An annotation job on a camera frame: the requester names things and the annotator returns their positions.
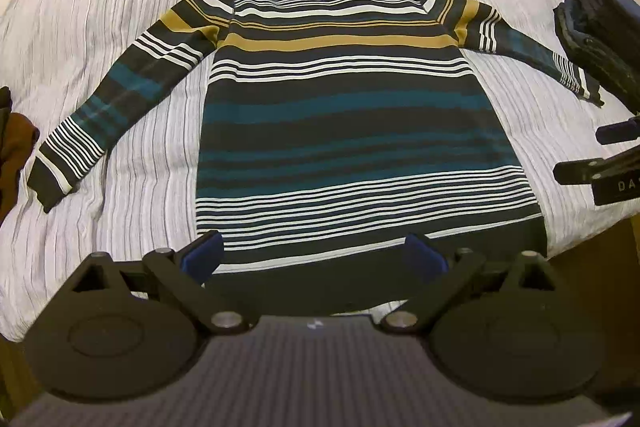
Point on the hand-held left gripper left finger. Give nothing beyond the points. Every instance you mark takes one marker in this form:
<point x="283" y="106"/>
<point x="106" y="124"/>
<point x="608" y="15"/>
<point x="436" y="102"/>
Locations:
<point x="202" y="257"/>

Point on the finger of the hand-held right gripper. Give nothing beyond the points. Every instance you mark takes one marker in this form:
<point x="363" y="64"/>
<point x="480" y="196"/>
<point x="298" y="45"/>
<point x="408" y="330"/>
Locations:
<point x="620" y="132"/>
<point x="590" y="169"/>

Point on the stack of folded dark clothes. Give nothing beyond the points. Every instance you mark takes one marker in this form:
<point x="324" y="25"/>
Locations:
<point x="600" y="42"/>

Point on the black garment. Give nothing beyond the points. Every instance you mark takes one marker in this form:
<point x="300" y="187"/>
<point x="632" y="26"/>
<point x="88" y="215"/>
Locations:
<point x="4" y="107"/>

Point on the brown garment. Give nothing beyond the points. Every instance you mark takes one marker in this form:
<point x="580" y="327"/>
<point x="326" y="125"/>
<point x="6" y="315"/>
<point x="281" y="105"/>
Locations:
<point x="15" y="157"/>

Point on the striped grey bed cover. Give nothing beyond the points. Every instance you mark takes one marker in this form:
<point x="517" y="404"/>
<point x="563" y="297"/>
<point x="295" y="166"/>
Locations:
<point x="140" y="187"/>

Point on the striped knit sweater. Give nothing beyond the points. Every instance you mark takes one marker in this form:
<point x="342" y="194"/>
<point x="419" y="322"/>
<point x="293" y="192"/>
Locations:
<point x="350" y="117"/>

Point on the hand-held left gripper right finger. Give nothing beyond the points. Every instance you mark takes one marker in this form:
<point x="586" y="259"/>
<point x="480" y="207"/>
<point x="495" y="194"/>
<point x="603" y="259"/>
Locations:
<point x="422" y="257"/>

